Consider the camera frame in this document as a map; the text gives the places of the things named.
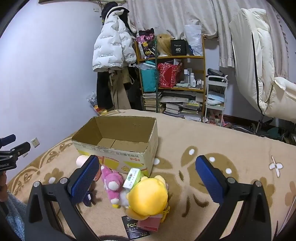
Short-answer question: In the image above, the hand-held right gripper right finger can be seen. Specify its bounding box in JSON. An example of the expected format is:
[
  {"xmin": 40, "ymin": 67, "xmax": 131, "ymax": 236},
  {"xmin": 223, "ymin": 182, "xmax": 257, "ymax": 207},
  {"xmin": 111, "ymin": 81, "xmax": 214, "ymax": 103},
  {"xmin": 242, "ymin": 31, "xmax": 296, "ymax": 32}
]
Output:
[{"xmin": 195, "ymin": 155, "xmax": 278, "ymax": 241}]

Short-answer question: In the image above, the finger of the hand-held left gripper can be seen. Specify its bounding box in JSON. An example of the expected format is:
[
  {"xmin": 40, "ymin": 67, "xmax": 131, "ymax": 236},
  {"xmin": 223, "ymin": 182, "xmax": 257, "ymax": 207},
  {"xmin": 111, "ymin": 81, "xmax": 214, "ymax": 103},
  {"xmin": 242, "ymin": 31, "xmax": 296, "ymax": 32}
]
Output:
[
  {"xmin": 0, "ymin": 134, "xmax": 16, "ymax": 147},
  {"xmin": 8, "ymin": 142, "xmax": 31, "ymax": 158}
]

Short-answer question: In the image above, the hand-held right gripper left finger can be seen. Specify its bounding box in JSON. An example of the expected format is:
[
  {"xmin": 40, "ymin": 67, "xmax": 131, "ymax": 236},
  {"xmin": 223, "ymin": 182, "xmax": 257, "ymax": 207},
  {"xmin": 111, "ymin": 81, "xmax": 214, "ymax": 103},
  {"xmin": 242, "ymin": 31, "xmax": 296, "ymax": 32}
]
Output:
[{"xmin": 24, "ymin": 155, "xmax": 102, "ymax": 241}]

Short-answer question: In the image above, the pale pink soft toy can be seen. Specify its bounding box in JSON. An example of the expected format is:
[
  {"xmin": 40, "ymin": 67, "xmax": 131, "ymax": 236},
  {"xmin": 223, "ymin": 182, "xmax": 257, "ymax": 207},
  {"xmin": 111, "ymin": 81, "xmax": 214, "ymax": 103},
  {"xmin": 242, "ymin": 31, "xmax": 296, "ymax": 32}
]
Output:
[{"xmin": 76, "ymin": 155, "xmax": 90, "ymax": 168}]

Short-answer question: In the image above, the pink plush toy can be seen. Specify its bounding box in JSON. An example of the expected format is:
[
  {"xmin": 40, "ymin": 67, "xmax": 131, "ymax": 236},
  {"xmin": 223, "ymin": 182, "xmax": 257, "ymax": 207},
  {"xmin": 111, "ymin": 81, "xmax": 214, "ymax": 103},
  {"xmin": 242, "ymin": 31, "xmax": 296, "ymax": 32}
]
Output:
[{"xmin": 100, "ymin": 165, "xmax": 124, "ymax": 208}]

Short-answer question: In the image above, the white fluffy plush toy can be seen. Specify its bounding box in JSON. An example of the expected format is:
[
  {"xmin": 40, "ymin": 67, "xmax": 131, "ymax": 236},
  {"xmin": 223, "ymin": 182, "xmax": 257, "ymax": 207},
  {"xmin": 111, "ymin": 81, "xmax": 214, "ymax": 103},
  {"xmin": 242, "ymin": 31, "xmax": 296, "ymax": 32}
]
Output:
[{"xmin": 112, "ymin": 189, "xmax": 130, "ymax": 209}]

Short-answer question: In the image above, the green tissue packet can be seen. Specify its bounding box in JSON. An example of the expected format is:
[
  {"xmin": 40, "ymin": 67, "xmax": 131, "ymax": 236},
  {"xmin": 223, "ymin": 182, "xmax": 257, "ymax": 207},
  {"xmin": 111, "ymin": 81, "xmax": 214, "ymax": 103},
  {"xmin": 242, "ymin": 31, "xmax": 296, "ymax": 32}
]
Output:
[{"xmin": 122, "ymin": 168, "xmax": 148, "ymax": 190}]

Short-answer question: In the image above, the cardboard box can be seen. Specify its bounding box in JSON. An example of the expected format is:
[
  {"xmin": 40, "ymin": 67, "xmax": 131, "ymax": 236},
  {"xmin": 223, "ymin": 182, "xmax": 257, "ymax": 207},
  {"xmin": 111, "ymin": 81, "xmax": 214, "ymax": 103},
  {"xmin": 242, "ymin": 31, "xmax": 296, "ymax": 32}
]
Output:
[{"xmin": 71, "ymin": 116, "xmax": 159, "ymax": 179}]

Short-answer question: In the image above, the yellow plush toy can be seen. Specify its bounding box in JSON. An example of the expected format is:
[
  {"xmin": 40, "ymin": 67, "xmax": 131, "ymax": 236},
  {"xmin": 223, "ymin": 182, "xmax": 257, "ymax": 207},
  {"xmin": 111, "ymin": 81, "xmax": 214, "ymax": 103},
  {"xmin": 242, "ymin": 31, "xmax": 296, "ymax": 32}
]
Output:
[{"xmin": 125, "ymin": 175, "xmax": 171, "ymax": 221}]

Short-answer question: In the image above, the black tissue packet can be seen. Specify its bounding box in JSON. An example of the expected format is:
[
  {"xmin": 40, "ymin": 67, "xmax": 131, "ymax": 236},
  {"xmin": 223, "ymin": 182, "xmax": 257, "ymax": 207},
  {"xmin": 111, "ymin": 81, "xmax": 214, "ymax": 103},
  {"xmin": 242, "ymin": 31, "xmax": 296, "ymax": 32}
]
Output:
[{"xmin": 121, "ymin": 215, "xmax": 150, "ymax": 239}]

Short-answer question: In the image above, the pink packet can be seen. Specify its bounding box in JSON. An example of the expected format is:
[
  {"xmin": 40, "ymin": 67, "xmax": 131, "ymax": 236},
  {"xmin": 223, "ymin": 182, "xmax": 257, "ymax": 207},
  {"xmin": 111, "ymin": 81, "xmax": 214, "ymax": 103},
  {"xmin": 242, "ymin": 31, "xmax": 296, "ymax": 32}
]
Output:
[{"xmin": 136, "ymin": 214, "xmax": 164, "ymax": 232}]

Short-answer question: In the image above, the light blue soft pack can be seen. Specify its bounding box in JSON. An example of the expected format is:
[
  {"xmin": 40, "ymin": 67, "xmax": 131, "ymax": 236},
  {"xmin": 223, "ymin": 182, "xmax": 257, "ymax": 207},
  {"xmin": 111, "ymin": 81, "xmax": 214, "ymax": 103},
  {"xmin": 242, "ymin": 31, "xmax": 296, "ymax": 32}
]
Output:
[{"xmin": 206, "ymin": 94, "xmax": 225, "ymax": 106}]

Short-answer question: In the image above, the dark blue small object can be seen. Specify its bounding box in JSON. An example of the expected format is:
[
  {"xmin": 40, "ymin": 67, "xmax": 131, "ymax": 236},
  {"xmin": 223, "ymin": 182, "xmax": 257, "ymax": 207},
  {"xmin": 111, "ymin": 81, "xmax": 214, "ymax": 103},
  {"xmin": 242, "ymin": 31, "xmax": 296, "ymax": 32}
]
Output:
[{"xmin": 82, "ymin": 191, "xmax": 95, "ymax": 208}]

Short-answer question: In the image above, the beige flower print blanket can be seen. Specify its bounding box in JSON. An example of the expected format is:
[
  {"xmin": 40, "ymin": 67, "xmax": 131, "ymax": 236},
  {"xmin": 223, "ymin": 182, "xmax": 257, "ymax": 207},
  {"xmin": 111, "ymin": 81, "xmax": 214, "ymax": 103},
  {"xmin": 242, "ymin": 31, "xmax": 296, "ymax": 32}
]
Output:
[{"xmin": 7, "ymin": 109, "xmax": 296, "ymax": 241}]

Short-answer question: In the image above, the pink item in trolley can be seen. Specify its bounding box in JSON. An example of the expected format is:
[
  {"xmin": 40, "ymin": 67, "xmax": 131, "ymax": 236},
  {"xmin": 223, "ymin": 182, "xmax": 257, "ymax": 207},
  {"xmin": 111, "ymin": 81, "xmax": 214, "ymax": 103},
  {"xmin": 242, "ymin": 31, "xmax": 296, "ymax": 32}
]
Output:
[{"xmin": 208, "ymin": 110, "xmax": 224, "ymax": 125}]

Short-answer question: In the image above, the white fleece garment dark trim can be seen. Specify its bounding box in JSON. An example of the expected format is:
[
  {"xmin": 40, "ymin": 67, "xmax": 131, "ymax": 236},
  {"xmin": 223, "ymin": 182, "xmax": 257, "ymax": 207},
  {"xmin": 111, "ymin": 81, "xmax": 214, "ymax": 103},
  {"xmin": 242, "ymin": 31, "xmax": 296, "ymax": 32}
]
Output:
[{"xmin": 98, "ymin": 234, "xmax": 127, "ymax": 241}]

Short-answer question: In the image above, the large pile of books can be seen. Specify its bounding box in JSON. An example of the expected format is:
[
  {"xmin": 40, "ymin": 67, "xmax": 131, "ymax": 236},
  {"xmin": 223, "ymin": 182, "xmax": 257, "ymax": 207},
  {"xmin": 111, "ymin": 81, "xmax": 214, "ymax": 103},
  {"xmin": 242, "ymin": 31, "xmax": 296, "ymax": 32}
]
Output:
[{"xmin": 161, "ymin": 90, "xmax": 204, "ymax": 122}]

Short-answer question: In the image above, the clear bag of small items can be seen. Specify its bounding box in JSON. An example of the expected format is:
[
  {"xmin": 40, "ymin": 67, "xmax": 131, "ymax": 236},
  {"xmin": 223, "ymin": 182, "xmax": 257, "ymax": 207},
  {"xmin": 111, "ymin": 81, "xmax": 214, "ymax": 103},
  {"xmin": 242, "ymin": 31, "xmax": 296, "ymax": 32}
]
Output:
[{"xmin": 87, "ymin": 91, "xmax": 109, "ymax": 115}]

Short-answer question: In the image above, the dark green floor item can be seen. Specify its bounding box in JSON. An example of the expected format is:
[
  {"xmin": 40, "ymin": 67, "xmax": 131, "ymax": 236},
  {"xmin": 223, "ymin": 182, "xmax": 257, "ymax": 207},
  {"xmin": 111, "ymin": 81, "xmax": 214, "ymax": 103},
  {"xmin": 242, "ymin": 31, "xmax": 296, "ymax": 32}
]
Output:
[{"xmin": 267, "ymin": 126, "xmax": 287, "ymax": 141}]

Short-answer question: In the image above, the beige trench coat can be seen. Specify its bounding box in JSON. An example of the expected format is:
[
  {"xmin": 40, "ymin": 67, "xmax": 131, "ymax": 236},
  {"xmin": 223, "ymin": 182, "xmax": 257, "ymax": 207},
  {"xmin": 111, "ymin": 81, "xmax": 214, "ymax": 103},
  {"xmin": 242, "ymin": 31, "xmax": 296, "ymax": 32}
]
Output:
[{"xmin": 109, "ymin": 68, "xmax": 134, "ymax": 110}]

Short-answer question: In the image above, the small stack of books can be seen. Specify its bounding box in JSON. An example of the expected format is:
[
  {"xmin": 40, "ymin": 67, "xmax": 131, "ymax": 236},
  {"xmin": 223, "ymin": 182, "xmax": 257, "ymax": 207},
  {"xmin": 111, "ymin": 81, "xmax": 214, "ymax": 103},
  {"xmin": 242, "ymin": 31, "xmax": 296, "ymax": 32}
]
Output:
[{"xmin": 142, "ymin": 92, "xmax": 162, "ymax": 113}]

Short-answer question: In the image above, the dark hanging garment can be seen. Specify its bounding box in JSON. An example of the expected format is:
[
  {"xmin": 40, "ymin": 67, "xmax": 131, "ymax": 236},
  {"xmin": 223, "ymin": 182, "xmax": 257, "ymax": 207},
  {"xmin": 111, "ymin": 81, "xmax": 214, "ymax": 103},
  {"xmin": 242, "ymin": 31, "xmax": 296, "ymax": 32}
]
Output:
[{"xmin": 126, "ymin": 67, "xmax": 143, "ymax": 111}]

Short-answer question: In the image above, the white trolley cart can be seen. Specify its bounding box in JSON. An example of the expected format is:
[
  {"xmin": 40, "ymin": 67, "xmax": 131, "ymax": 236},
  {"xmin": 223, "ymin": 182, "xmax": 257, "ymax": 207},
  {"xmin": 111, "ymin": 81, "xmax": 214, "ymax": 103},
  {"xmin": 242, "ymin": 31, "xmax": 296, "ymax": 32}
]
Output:
[{"xmin": 205, "ymin": 75, "xmax": 228, "ymax": 126}]

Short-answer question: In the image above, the group of cosmetic bottles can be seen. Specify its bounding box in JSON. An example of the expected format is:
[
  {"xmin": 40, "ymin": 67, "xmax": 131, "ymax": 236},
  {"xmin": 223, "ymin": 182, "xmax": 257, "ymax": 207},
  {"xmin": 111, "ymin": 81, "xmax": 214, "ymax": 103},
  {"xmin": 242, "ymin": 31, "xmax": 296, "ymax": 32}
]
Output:
[{"xmin": 180, "ymin": 68, "xmax": 205, "ymax": 88}]

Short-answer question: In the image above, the black bag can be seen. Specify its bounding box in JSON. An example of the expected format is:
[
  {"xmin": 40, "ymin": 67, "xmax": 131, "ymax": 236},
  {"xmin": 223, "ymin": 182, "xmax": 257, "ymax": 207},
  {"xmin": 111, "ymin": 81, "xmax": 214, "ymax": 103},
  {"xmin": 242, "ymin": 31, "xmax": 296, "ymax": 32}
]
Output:
[{"xmin": 207, "ymin": 68, "xmax": 228, "ymax": 80}]

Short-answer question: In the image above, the red patterned bag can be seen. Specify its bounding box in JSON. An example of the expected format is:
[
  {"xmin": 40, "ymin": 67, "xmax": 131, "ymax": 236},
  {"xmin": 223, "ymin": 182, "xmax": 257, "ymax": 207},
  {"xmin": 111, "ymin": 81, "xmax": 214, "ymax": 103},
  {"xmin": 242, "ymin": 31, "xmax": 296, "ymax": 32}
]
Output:
[{"xmin": 158, "ymin": 62, "xmax": 183, "ymax": 88}]

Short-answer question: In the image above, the teal bag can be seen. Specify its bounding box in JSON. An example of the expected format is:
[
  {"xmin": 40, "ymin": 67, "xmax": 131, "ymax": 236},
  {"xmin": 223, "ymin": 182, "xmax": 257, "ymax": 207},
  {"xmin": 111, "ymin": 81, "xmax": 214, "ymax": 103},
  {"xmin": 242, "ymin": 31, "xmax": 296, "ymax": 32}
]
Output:
[{"xmin": 140, "ymin": 62, "xmax": 159, "ymax": 92}]

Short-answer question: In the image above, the wooden shelf unit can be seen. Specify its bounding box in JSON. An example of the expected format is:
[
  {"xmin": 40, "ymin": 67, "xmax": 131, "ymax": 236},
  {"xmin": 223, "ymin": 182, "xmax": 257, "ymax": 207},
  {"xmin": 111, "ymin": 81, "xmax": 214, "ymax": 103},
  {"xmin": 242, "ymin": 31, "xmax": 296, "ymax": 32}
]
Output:
[{"xmin": 135, "ymin": 35, "xmax": 207, "ymax": 123}]

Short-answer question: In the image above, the cream folding lounge chair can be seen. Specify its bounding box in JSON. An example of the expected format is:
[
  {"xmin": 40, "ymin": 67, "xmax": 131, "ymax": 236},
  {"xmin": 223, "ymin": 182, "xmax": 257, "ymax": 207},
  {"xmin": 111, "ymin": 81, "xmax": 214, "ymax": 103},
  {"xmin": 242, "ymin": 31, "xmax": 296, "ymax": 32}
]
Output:
[{"xmin": 229, "ymin": 8, "xmax": 296, "ymax": 121}]

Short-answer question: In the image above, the white puffer jacket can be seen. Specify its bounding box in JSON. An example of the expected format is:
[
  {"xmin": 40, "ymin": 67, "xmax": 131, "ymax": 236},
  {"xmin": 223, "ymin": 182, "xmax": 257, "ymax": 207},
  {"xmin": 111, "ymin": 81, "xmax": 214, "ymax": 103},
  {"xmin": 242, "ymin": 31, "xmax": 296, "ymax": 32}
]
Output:
[{"xmin": 92, "ymin": 10, "xmax": 137, "ymax": 72}]

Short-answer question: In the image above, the black box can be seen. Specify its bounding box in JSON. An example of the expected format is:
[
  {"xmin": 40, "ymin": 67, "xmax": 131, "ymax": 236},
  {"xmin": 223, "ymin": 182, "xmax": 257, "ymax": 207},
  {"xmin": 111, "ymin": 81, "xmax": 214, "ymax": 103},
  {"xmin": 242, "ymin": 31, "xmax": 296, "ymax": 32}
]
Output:
[{"xmin": 171, "ymin": 39, "xmax": 187, "ymax": 56}]

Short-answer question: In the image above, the white plastic bag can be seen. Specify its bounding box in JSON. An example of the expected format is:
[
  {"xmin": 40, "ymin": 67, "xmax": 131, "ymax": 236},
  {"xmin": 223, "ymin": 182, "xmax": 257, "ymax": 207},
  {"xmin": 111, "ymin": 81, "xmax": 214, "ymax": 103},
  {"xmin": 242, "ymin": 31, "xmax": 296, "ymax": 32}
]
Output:
[{"xmin": 184, "ymin": 24, "xmax": 204, "ymax": 56}]

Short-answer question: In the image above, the blonde wig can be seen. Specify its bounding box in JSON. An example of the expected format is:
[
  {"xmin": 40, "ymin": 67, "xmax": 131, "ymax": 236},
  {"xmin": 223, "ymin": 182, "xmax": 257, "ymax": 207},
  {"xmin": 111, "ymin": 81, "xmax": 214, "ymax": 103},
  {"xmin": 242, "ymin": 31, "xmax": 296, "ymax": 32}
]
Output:
[{"xmin": 156, "ymin": 34, "xmax": 173, "ymax": 57}]

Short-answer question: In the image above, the colourful cartoon bag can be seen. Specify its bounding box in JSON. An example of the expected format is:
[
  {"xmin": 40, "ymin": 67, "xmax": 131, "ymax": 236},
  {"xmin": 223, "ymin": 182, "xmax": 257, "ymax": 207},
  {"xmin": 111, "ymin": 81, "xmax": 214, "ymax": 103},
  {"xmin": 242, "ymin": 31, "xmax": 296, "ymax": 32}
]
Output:
[{"xmin": 136, "ymin": 28, "xmax": 157, "ymax": 60}]

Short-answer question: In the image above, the pale patterned curtain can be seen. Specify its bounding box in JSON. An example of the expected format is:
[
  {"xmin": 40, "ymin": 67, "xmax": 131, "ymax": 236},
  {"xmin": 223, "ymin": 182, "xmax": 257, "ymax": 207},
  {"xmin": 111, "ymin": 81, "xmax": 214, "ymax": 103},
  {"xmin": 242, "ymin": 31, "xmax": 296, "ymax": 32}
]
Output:
[{"xmin": 126, "ymin": 0, "xmax": 289, "ymax": 68}]

